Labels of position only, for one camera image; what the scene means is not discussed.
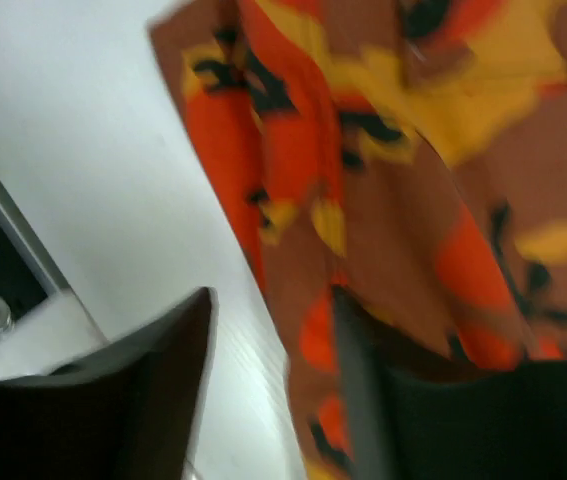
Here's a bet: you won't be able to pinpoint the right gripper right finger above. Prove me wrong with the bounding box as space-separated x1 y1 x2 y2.
332 286 413 479

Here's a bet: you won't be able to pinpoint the orange camouflage trousers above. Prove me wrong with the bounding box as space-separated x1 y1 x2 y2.
149 1 567 479

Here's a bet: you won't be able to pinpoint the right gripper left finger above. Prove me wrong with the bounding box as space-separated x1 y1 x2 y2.
0 287 213 479

